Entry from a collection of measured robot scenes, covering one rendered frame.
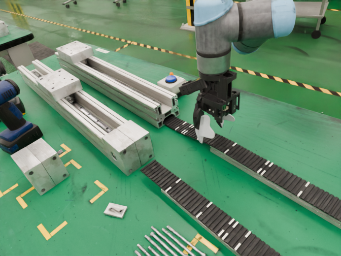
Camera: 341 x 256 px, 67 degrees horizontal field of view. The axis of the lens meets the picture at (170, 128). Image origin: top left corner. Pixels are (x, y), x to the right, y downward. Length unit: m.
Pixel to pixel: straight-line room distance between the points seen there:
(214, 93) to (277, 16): 0.20
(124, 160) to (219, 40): 0.38
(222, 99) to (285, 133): 0.29
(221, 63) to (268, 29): 0.11
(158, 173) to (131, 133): 0.13
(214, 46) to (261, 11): 0.11
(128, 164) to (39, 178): 0.23
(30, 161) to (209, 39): 0.54
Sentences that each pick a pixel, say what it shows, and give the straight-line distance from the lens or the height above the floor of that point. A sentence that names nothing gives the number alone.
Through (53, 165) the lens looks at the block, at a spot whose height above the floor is 0.84.
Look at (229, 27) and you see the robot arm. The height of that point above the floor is 1.14.
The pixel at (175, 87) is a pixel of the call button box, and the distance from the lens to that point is 0.96.
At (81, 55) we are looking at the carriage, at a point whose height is 0.89.
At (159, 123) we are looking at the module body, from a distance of 0.87.
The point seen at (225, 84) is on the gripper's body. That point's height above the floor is 1.02.
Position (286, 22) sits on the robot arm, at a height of 1.13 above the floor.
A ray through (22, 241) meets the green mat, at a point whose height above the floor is 0.78.
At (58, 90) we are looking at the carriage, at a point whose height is 0.90.
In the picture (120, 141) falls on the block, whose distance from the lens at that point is 0.70.
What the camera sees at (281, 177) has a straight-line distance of 0.67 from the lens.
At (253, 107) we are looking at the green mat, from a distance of 0.93.
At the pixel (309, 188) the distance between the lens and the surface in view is 0.66.
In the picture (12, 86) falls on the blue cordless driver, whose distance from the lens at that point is 0.93.
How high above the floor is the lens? 1.31
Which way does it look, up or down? 39 degrees down
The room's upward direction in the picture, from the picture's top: 9 degrees counter-clockwise
